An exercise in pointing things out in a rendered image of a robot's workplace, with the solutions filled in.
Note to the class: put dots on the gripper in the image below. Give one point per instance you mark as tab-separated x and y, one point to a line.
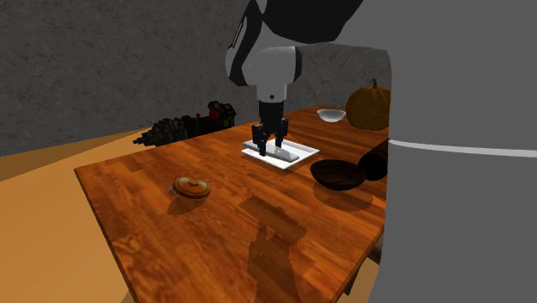
271	115

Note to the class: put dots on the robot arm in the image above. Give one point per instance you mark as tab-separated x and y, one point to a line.
461	126

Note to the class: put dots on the grey flat bar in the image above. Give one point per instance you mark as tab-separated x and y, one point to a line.
289	156

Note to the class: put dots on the white rectangular plate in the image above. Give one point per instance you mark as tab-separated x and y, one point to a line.
304	152

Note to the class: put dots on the white bowl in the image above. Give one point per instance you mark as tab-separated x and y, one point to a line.
331	115

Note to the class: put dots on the dark brown bowl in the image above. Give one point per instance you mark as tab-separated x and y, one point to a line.
337	174

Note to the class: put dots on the black blocky toy with red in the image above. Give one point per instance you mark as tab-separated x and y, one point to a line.
180	128

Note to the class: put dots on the orange pumpkin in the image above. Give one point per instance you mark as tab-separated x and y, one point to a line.
367	109

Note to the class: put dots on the dark brown cylinder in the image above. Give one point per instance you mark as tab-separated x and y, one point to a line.
375	163

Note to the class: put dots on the wooden table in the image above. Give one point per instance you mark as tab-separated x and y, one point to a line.
209	247

